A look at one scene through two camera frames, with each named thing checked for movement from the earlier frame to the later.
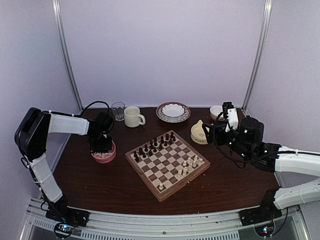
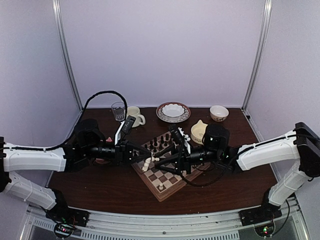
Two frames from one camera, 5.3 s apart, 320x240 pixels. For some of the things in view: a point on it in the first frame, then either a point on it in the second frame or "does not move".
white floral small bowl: x=215 y=110 does not move
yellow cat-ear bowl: x=198 y=134 does not move
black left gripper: x=108 y=146 -> x=123 y=153
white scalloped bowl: x=173 y=111 does not move
